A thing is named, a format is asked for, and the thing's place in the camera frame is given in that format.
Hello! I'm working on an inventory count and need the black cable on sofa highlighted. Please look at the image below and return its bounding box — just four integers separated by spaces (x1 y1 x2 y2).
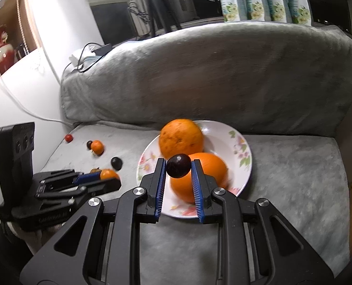
76 42 113 73

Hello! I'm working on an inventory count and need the small kumquat orange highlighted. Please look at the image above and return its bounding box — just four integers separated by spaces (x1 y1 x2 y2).
100 169 120 180

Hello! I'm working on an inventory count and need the grey sofa back cushion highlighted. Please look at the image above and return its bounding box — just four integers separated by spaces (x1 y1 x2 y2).
61 21 352 136

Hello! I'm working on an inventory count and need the dark plum beside mandarin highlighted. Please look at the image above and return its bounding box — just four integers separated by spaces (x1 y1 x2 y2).
86 140 93 150

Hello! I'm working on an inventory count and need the red cherry tomato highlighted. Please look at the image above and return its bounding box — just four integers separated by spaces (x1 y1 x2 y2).
64 134 73 143

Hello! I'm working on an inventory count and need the white power cable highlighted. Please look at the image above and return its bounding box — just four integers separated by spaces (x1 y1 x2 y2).
0 0 74 126

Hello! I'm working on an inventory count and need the floral white plate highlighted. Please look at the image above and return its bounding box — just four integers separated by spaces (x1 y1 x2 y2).
136 120 252 219

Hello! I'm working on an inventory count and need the dark plum on seat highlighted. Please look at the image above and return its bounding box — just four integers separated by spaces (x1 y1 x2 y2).
110 156 123 171

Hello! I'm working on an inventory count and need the small mandarin orange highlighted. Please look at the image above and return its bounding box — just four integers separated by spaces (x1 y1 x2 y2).
90 140 104 156

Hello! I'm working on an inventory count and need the dark plum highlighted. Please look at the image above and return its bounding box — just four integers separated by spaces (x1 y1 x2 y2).
110 156 123 171
86 140 93 150
166 154 191 179

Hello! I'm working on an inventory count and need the speckled large orange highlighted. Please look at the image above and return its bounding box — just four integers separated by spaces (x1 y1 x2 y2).
159 119 204 159

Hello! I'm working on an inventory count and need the brown longan fruit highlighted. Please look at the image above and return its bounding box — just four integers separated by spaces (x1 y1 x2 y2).
90 168 102 173

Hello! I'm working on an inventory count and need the smooth large orange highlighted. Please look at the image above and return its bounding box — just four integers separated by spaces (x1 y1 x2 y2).
170 152 228 204

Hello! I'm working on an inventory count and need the black tracking camera mount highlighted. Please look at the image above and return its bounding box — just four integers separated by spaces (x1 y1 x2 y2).
0 122 35 206

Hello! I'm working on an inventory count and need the red white ceramic jar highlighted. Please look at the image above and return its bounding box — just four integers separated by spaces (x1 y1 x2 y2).
0 24 15 76

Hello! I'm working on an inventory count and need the black tripod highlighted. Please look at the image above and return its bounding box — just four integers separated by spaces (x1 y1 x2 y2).
145 0 182 38

